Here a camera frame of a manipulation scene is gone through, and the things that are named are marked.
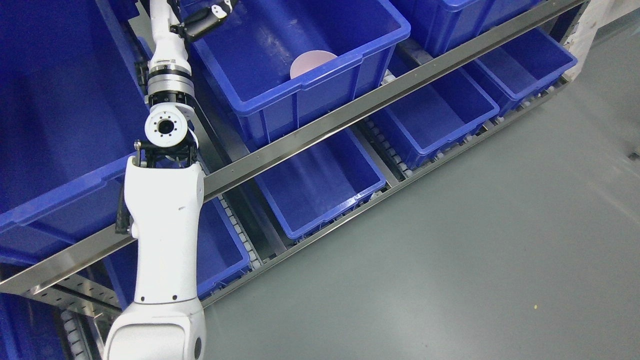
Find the pink bowl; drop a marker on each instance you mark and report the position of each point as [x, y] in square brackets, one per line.
[308, 61]

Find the blue bin lower middle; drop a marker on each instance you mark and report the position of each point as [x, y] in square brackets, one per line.
[316, 186]

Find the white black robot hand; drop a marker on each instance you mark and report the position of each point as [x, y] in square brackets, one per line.
[170, 34]

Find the blue bin near arm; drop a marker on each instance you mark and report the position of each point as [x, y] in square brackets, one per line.
[221, 259]

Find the blue bin middle upper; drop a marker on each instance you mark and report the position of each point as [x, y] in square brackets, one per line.
[278, 65]

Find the metal shelf rack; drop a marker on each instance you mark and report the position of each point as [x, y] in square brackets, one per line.
[75, 278]

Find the blue bin large left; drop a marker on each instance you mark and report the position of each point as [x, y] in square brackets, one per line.
[71, 109]

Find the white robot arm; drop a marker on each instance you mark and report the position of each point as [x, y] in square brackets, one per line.
[163, 191]

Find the blue bin upper right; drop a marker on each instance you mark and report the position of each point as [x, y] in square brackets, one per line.
[442, 25]

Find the blue bin far right lower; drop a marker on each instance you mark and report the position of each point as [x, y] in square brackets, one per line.
[520, 69]

